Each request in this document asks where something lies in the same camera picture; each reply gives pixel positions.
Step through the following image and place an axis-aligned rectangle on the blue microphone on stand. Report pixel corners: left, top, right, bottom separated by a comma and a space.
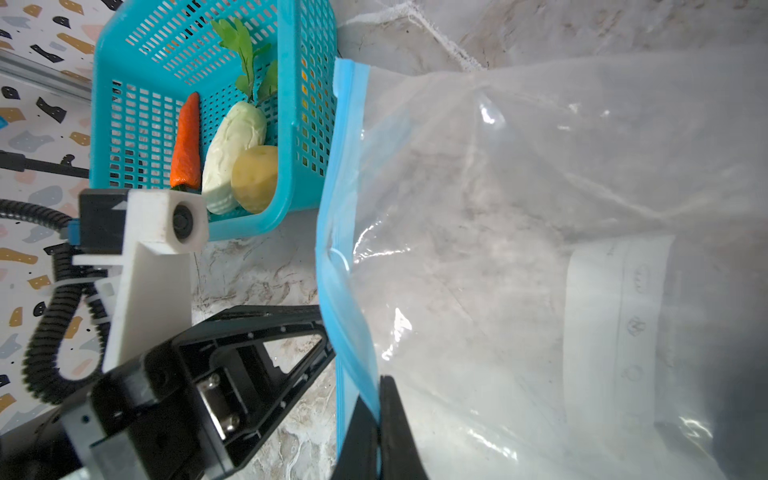
1, 121, 90, 179

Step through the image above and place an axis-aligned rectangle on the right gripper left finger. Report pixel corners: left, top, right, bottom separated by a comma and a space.
330, 398, 379, 480

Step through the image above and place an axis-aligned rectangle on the teal plastic basket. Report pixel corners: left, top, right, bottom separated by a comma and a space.
88, 0, 338, 242

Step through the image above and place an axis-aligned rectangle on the green toy leaf vegetable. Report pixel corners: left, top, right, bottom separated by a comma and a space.
212, 18, 278, 106

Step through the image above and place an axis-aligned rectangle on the orange toy carrot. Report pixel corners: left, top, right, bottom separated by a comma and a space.
170, 92, 202, 192

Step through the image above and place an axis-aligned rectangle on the clear zip top bag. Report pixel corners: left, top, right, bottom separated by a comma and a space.
316, 45, 767, 479

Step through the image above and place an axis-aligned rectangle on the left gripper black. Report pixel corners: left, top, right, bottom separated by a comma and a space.
1, 305, 334, 479

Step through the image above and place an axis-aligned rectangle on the yellow toy lemon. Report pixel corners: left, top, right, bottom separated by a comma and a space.
231, 145, 278, 214

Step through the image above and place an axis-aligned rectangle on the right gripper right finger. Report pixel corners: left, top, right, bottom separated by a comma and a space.
379, 376, 428, 480

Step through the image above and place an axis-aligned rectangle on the black corrugated cable hose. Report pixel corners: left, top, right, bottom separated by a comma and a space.
0, 199, 112, 406

